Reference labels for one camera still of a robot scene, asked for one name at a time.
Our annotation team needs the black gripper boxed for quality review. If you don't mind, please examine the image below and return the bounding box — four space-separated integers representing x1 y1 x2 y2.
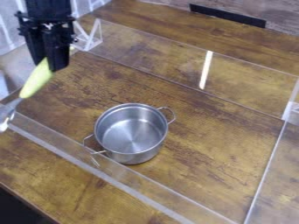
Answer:
14 11 75 72

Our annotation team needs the green handled metal spoon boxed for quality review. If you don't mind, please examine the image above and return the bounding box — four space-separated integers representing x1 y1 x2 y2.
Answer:
0 58 54 133

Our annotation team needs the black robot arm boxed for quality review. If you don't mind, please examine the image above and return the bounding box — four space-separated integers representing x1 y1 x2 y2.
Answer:
15 0 76 72

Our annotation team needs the clear acrylic triangular stand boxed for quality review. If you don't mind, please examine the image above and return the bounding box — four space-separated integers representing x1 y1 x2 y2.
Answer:
72 18 103 52

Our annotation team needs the stainless steel pot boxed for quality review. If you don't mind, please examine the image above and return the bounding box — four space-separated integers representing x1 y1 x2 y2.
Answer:
83 103 176 165

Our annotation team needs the black bar in background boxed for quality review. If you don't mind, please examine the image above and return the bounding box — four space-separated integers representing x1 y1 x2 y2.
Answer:
190 3 267 28

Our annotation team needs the clear acrylic enclosure wall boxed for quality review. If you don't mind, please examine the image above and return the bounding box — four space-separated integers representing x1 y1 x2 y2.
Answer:
0 103 238 224

